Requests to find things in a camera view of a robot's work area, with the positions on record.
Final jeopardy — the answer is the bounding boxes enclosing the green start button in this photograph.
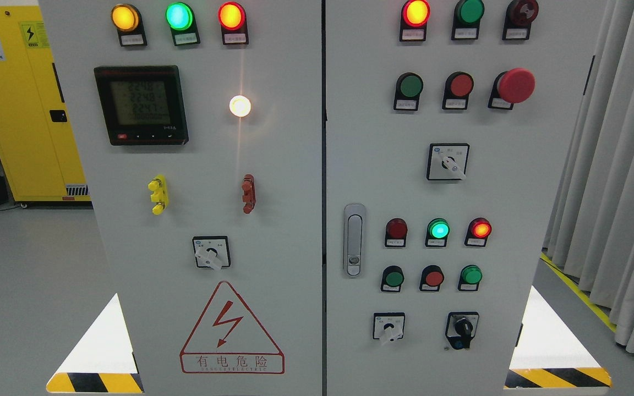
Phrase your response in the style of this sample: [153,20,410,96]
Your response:
[380,265,405,293]

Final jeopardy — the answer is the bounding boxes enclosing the lower red push button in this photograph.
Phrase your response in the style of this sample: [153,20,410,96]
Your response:
[419,265,445,292]

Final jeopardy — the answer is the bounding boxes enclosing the red push button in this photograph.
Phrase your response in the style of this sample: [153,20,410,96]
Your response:
[442,71,474,111]
[419,265,445,292]

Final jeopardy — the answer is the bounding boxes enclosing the upper green push button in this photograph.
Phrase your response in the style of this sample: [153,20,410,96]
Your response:
[393,72,424,111]

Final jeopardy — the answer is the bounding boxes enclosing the green push button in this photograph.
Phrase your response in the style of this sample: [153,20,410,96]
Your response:
[457,264,483,292]
[393,72,424,111]

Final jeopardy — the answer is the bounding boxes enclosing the lower right green push button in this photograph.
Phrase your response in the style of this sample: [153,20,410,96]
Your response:
[457,264,483,292]

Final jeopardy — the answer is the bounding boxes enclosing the upper red push button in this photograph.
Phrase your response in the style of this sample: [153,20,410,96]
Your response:
[442,71,474,111]

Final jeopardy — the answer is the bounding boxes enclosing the red emergency stop mushroom button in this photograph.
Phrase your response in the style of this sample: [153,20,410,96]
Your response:
[488,68,536,111]

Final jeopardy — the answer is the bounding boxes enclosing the lower left red indicator light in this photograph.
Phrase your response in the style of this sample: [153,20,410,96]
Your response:
[384,218,408,248]

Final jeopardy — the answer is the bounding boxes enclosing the red indicator light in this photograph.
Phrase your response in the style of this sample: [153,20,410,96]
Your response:
[384,218,408,248]
[464,217,491,248]
[218,2,249,45]
[398,0,431,42]

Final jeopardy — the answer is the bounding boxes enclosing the white indicator light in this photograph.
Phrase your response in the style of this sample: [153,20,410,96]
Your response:
[229,95,252,118]

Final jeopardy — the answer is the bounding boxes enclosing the lower middle green indicator light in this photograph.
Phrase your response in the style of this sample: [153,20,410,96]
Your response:
[425,218,450,248]

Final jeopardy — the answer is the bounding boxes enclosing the green indicator light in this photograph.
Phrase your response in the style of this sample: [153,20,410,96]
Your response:
[451,0,485,41]
[165,2,200,47]
[425,218,450,248]

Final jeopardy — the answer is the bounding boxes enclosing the left grey cabinet door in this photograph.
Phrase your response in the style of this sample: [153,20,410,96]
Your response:
[40,1,324,395]

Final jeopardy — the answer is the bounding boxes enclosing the grey cabinet door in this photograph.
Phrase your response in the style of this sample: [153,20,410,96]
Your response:
[40,1,324,395]
[324,1,611,395]

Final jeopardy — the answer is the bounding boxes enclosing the right grey cabinet door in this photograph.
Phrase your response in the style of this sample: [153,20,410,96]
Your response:
[324,1,611,395]

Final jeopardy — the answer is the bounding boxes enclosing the lower right red indicator light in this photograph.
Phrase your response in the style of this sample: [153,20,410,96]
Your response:
[464,217,491,248]

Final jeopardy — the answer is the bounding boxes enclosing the red electric hazard warning sticker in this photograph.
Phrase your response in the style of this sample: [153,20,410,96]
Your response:
[179,281,285,375]

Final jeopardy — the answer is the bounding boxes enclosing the black digital power meter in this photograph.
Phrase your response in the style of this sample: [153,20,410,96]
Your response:
[95,65,189,146]

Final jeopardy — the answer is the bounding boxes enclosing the red indicator light top left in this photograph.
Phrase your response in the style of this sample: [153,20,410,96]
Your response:
[218,2,249,45]

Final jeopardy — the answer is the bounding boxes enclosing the red indicator light top right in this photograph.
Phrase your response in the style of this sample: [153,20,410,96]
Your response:
[398,0,431,42]

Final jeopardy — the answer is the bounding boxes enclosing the green indicator light top left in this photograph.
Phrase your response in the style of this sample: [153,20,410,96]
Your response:
[165,2,200,47]

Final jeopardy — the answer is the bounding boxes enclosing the green indicator light top right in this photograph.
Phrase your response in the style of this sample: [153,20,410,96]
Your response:
[451,0,485,41]

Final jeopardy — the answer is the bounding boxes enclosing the yellow indicator light top left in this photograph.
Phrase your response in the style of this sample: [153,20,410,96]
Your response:
[111,3,147,47]

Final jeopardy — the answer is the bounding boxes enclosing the dark red buzzer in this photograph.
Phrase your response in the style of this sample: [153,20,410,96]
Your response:
[501,0,539,41]

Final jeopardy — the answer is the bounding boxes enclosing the grey curtain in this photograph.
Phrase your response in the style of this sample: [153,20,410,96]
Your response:
[544,1,634,354]

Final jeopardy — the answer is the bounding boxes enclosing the yellow floor marking tape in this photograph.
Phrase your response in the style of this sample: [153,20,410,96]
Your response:
[539,251,617,333]

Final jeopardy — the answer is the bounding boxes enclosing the left hazard stripe base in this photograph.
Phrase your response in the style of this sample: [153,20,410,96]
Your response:
[46,372,144,393]

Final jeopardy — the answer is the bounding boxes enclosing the hazard stripe base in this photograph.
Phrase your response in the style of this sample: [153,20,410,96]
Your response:
[504,367,613,389]
[46,372,144,393]

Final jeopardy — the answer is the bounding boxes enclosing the right hazard stripe base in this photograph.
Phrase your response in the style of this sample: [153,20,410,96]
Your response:
[504,367,613,389]

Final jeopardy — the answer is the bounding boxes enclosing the yellow safety storage cabinet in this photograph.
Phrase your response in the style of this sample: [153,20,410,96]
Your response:
[0,3,90,204]

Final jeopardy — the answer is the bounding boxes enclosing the grey door handle lock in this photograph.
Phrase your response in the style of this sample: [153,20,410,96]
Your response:
[343,203,367,277]

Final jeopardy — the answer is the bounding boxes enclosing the left door rotary selector switch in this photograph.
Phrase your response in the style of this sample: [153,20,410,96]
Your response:
[192,236,231,270]

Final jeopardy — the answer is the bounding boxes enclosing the upper right rotary selector switch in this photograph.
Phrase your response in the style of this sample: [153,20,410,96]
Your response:
[426,143,470,181]

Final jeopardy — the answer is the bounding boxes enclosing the lower left rotary selector switch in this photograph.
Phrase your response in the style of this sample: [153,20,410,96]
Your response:
[373,312,406,345]

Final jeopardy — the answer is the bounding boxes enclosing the black key selector switch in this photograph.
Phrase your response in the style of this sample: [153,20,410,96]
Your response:
[445,311,479,350]

